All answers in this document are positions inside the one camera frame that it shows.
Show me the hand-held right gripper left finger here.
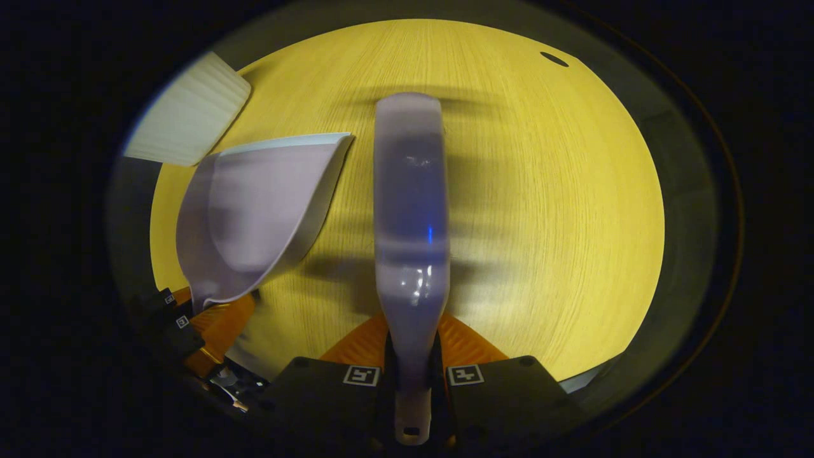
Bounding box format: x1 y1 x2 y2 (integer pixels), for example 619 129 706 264
251 312 390 447

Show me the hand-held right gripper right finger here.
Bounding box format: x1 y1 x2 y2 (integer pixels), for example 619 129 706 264
435 312 576 450

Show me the pale pink small broom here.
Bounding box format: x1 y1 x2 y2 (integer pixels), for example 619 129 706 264
373 92 452 447

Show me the pale pink dustpan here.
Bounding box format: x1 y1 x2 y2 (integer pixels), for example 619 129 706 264
175 132 355 315

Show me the white garbage bin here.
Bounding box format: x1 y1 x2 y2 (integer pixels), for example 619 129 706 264
123 52 252 168

